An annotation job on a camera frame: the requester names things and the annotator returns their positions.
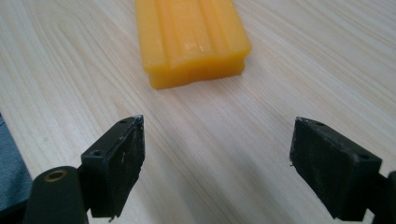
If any grey-blue cloth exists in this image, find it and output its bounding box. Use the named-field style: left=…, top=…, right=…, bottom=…
left=0, top=112, right=34, bottom=213

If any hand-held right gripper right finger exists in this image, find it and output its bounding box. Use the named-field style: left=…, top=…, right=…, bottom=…
left=289, top=116, right=383, bottom=222

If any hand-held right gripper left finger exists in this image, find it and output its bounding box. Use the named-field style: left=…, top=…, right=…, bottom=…
left=80, top=114, right=147, bottom=219

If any yellow soap bar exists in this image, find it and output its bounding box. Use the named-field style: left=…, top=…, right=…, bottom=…
left=134, top=0, right=253, bottom=91

